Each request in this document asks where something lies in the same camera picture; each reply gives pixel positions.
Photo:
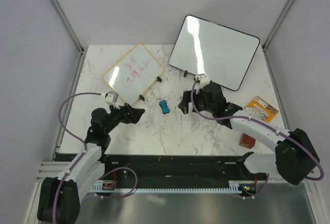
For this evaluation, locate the aluminium frame rail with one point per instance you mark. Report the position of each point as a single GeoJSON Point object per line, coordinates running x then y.
{"type": "Point", "coordinates": [50, 169]}

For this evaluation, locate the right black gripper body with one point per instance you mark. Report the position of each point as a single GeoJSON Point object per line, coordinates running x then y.
{"type": "Point", "coordinates": [192, 100]}

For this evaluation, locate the small brown box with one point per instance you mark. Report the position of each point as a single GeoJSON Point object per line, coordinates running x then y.
{"type": "Point", "coordinates": [247, 141]}

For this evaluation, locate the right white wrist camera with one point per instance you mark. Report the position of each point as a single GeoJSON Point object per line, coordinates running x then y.
{"type": "Point", "coordinates": [202, 80]}

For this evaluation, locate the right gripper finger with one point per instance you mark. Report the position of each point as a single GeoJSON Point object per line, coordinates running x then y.
{"type": "Point", "coordinates": [186, 96]}
{"type": "Point", "coordinates": [184, 107]}

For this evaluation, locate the yellow framed small whiteboard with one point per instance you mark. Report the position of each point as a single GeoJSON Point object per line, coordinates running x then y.
{"type": "Point", "coordinates": [133, 74]}

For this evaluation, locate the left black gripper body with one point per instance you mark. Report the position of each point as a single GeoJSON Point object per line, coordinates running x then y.
{"type": "Point", "coordinates": [117, 116]}

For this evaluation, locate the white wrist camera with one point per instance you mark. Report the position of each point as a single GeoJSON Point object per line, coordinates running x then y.
{"type": "Point", "coordinates": [202, 80]}
{"type": "Point", "coordinates": [111, 98]}

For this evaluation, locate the blue black whiteboard eraser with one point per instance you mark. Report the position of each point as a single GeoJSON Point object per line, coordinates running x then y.
{"type": "Point", "coordinates": [164, 107]}

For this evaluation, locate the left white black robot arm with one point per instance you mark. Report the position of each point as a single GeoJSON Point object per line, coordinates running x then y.
{"type": "Point", "coordinates": [62, 195]}

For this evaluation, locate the black framed large whiteboard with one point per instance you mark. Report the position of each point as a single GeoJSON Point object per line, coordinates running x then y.
{"type": "Point", "coordinates": [222, 53]}

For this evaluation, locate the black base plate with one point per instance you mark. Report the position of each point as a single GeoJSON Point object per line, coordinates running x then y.
{"type": "Point", "coordinates": [177, 171]}

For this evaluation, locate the white slotted cable duct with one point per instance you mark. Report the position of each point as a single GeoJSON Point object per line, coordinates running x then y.
{"type": "Point", "coordinates": [233, 188]}

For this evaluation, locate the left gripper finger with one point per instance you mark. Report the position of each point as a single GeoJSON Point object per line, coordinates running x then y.
{"type": "Point", "coordinates": [128, 108]}
{"type": "Point", "coordinates": [135, 114]}

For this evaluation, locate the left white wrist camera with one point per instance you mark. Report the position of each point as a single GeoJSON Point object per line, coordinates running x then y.
{"type": "Point", "coordinates": [111, 98]}

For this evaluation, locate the orange product card package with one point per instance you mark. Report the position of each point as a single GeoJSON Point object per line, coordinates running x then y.
{"type": "Point", "coordinates": [261, 109]}

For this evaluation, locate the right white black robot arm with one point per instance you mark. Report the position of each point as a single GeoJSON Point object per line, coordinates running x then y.
{"type": "Point", "coordinates": [293, 156]}

